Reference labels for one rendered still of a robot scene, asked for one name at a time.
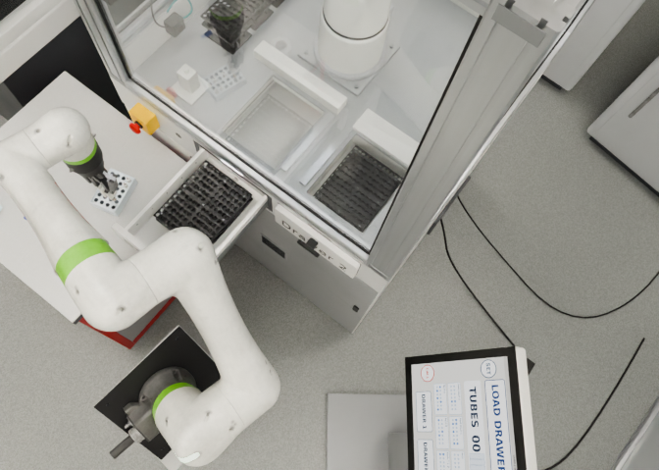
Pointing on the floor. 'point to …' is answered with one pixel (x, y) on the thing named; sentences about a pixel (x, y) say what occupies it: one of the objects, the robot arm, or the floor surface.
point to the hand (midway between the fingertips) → (107, 189)
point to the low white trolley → (157, 164)
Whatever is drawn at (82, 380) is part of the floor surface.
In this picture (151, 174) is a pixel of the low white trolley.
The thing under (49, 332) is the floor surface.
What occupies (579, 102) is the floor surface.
